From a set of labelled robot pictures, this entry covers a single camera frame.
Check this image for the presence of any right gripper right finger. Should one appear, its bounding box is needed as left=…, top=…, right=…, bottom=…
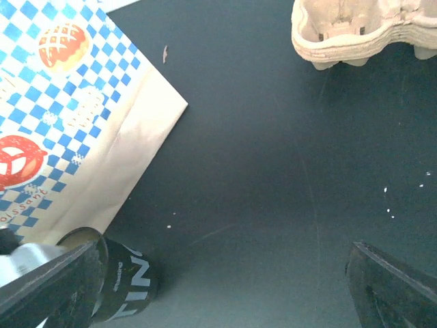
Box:
left=345, top=242, right=436, bottom=327

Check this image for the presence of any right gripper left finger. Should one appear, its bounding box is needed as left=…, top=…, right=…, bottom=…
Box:
left=1, top=241, right=102, bottom=327

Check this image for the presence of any black printed coffee cup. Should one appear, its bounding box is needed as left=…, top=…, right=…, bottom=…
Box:
left=57, top=227, right=158, bottom=323

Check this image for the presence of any checkered pastry paper bag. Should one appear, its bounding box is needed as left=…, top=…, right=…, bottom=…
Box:
left=1, top=1, right=188, bottom=244

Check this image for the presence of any brown pulp cup carrier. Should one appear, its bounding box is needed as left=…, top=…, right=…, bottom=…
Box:
left=291, top=0, right=436, bottom=70

